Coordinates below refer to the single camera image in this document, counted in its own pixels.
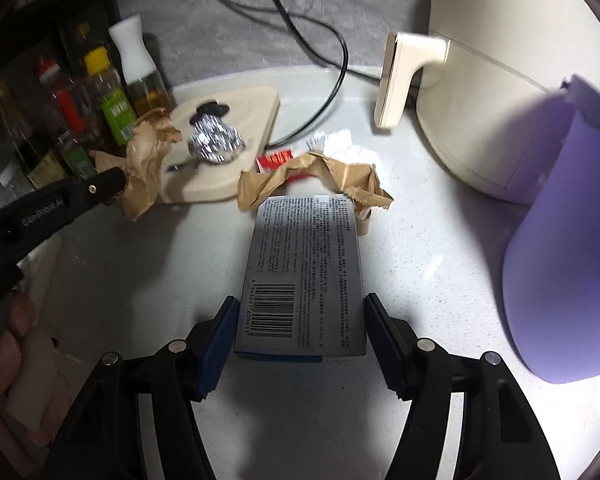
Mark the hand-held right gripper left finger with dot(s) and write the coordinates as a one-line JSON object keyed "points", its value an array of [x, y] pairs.
{"points": [[215, 355]]}

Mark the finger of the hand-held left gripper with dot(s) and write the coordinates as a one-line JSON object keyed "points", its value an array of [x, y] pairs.
{"points": [[97, 187]]}

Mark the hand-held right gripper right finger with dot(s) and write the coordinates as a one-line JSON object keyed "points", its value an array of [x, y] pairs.
{"points": [[385, 347]]}

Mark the brown paper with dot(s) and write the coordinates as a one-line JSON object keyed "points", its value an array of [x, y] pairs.
{"points": [[147, 160], [330, 175]]}

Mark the grey printed box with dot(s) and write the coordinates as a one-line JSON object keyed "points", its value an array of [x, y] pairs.
{"points": [[305, 270]]}

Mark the purple plastic bucket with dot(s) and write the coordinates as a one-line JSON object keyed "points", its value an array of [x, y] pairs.
{"points": [[565, 260]]}

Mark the person's left hand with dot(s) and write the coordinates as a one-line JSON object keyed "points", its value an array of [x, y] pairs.
{"points": [[20, 385]]}

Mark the dark sauce bottle brown label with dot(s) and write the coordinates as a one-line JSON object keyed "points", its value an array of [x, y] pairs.
{"points": [[30, 155]]}

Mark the yellow cap green label bottle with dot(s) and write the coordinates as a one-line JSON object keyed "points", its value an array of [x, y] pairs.
{"points": [[112, 105]]}

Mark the red cap red label bottle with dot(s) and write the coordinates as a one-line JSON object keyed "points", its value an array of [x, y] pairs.
{"points": [[67, 105]]}

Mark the crumpled foil ball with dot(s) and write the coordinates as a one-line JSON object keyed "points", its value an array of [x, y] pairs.
{"points": [[215, 140]]}

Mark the white oil sprayer bottle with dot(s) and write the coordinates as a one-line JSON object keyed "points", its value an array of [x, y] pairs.
{"points": [[132, 60]]}

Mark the cream induction cooker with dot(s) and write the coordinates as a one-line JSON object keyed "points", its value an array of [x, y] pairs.
{"points": [[250, 115]]}

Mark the red white packet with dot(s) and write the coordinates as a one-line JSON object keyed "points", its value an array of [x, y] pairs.
{"points": [[275, 161]]}

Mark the black metal rack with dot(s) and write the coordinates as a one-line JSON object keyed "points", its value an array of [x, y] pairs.
{"points": [[30, 0]]}

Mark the crumpled white tissue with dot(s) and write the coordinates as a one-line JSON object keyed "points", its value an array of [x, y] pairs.
{"points": [[342, 145]]}

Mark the cream air fryer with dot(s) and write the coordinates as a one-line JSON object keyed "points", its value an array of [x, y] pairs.
{"points": [[510, 60]]}

